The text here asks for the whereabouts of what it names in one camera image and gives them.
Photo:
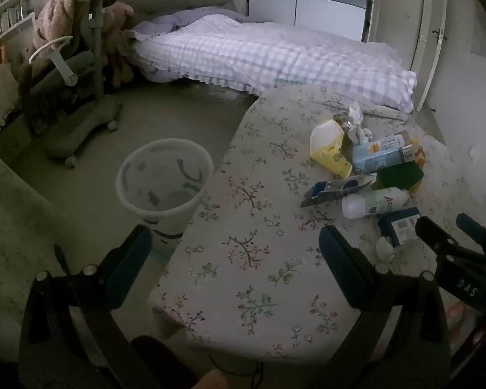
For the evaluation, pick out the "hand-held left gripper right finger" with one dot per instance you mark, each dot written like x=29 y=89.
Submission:
x=336 y=251

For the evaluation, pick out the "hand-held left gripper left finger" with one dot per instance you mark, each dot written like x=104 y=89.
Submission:
x=134 y=247

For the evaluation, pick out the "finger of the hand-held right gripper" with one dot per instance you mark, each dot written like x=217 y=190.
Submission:
x=435 y=237
x=476 y=229

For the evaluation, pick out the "white translucent waste bin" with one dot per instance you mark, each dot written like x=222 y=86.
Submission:
x=162 y=186

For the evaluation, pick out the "yellow and white carton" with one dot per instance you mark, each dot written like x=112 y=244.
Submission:
x=326 y=146

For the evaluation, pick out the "dark blue box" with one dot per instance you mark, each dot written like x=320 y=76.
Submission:
x=399 y=225

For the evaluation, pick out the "white spray bottle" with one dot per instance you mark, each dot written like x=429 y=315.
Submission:
x=372 y=203

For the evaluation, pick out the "crumpled blue wrapper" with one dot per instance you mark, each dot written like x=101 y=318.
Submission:
x=332 y=190

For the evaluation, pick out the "dark green packet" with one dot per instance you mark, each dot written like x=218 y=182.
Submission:
x=401 y=175

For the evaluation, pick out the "blue and white box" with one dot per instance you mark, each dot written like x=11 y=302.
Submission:
x=380 y=154

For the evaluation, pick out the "crumpled white tissue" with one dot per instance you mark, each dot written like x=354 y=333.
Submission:
x=354 y=123

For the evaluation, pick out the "grey rolling chair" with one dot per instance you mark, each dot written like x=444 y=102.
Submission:
x=89 y=121

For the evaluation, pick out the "checkered blanket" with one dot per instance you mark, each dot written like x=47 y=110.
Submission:
x=267 y=56

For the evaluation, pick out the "white door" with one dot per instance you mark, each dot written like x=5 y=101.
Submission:
x=409 y=20

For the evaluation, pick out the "brown plush toy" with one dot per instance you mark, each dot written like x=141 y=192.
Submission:
x=119 y=28

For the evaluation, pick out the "purple bed sheet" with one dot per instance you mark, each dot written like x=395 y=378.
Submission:
x=190 y=20

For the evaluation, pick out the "brown fleece blanket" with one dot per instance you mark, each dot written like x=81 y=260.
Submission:
x=60 y=12

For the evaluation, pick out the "grey bed headboard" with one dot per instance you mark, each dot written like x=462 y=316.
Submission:
x=174 y=2

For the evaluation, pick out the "white and teal wardrobe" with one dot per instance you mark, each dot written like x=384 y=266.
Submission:
x=307 y=0

